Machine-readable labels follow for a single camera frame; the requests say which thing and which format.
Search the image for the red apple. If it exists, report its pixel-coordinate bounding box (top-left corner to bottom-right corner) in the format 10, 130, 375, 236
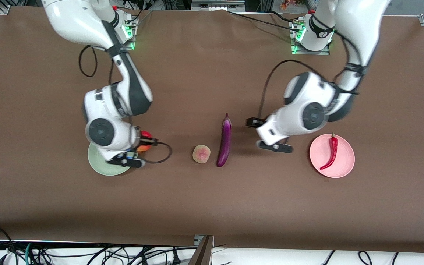
137, 130, 153, 153

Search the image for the purple eggplant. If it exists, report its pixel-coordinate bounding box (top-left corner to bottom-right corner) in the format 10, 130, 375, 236
216, 113, 232, 168

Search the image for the pink peach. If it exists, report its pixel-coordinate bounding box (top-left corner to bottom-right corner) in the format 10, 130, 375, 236
192, 145, 211, 163

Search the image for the red chili pepper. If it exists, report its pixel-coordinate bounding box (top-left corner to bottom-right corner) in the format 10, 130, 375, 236
319, 133, 339, 171

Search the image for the light green plate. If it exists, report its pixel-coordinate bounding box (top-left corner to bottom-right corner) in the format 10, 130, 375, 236
88, 142, 131, 176

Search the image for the brown table cloth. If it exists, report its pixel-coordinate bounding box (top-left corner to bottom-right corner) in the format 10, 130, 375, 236
0, 7, 424, 254

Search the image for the pink plate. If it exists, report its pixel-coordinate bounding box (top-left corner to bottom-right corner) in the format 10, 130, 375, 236
309, 134, 355, 179

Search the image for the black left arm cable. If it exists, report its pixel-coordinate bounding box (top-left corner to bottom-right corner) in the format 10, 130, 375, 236
258, 29, 364, 118

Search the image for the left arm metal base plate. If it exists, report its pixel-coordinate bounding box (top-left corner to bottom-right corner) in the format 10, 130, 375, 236
291, 41, 330, 56

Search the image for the black cable on cloth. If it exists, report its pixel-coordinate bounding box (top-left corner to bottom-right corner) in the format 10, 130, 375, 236
228, 10, 303, 33

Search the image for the aluminium frame bar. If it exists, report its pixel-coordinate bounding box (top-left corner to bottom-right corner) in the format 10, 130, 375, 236
191, 0, 246, 11

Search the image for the aluminium profile post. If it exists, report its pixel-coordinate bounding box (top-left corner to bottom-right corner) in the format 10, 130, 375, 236
188, 235, 215, 265

